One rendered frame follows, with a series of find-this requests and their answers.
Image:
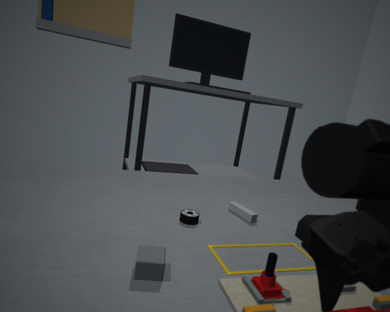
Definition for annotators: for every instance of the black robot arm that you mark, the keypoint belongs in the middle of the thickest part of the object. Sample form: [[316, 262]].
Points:
[[348, 161]]

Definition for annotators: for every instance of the yellow rectangular outline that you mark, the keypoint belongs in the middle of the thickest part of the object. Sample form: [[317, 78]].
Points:
[[257, 271]]

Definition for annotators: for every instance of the black toy tyre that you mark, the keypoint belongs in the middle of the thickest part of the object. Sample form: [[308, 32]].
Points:
[[189, 217]]

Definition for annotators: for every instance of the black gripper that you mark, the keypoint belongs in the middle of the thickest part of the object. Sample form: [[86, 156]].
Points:
[[329, 289]]

